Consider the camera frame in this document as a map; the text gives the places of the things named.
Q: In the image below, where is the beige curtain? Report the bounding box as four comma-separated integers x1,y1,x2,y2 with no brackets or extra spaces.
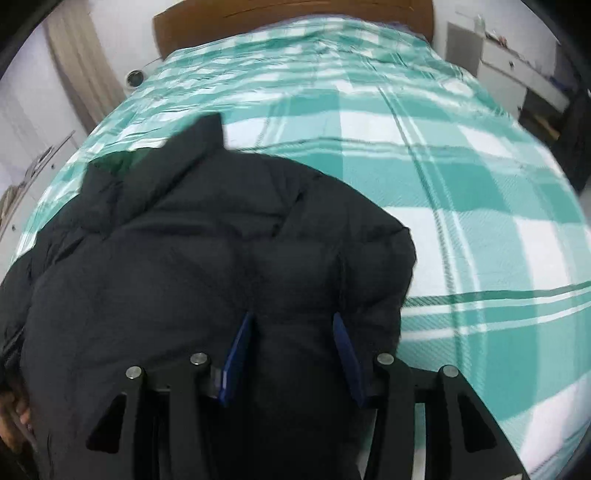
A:
44,9,127,134

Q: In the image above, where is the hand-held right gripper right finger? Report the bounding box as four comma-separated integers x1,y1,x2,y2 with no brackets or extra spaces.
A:
332,311,529,480

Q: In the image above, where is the person's left hand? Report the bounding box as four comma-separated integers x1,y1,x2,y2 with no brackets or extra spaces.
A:
0,390,40,455

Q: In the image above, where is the green checkered bed sheet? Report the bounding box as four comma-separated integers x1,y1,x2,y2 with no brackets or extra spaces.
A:
16,18,591,480

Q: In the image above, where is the grey panel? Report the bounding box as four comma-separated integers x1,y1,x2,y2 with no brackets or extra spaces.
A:
445,21,483,77

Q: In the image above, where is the wooden headboard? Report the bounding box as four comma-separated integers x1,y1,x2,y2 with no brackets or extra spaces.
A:
153,0,435,61

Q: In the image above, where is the white desk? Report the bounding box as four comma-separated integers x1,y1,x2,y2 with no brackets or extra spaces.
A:
478,28,573,114

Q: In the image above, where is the white low drawer cabinet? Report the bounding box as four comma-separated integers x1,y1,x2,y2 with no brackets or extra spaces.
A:
0,131,79,250

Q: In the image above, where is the black puffer jacket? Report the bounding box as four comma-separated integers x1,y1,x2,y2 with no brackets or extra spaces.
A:
0,113,419,480

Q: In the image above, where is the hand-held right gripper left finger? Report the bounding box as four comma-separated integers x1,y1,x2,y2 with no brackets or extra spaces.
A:
85,311,254,480

